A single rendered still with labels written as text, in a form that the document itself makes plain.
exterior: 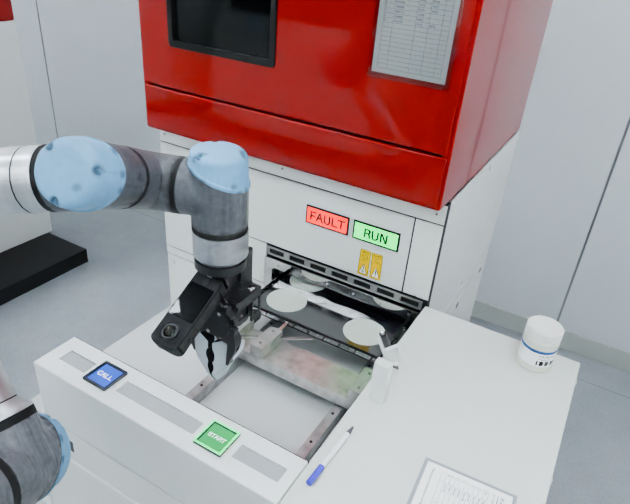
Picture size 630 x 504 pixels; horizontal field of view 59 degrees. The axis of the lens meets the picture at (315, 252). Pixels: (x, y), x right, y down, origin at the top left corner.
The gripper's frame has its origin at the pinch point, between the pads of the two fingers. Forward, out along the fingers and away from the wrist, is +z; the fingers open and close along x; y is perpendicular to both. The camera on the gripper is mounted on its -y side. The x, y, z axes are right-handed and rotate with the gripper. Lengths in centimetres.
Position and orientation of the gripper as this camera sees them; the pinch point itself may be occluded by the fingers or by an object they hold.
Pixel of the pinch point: (212, 374)
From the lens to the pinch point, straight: 88.5
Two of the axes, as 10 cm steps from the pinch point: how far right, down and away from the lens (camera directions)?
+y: 5.0, -4.0, 7.7
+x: -8.6, -3.1, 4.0
